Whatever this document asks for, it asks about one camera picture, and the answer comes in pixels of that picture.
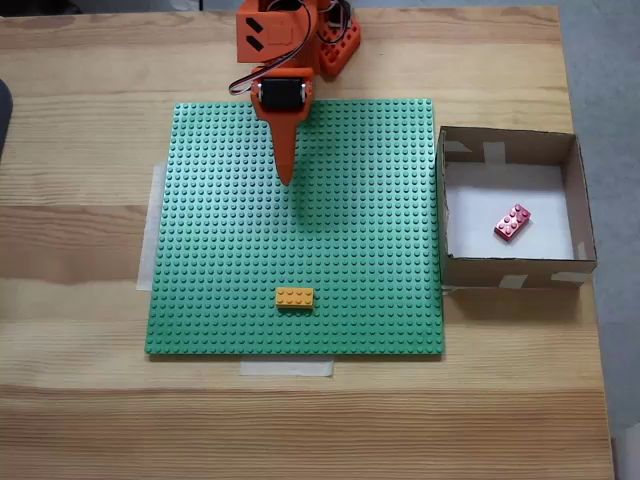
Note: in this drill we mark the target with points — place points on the green lego baseplate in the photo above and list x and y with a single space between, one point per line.
225 225

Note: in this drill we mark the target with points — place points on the red lego block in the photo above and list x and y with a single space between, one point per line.
513 223

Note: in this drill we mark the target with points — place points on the black rounded object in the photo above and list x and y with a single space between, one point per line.
5 115

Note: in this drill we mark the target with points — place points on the open cardboard box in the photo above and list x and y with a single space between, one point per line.
475 275

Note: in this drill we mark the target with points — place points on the yellow lego block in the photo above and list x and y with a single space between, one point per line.
295 297

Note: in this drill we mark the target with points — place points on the translucent masking tape strip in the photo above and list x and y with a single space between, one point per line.
285 369
147 225

